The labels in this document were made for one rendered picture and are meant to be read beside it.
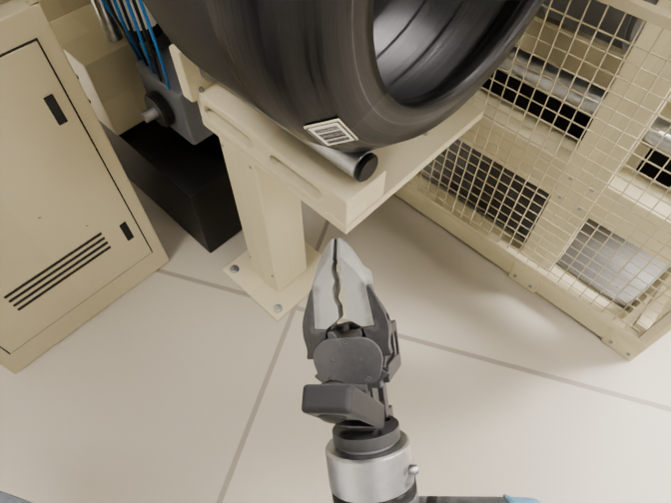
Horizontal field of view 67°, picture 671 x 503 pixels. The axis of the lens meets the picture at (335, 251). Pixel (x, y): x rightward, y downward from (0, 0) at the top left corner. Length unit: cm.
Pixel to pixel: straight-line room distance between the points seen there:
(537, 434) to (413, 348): 40
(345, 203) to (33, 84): 74
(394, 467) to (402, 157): 52
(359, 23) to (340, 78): 5
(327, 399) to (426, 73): 58
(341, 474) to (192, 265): 129
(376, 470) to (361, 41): 40
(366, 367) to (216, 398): 106
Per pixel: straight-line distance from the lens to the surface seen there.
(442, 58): 88
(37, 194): 137
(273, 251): 144
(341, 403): 44
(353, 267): 50
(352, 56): 49
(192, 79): 91
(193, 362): 159
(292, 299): 162
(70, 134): 132
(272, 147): 81
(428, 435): 149
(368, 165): 72
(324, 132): 56
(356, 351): 51
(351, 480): 54
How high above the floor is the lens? 143
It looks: 56 degrees down
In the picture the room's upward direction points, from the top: straight up
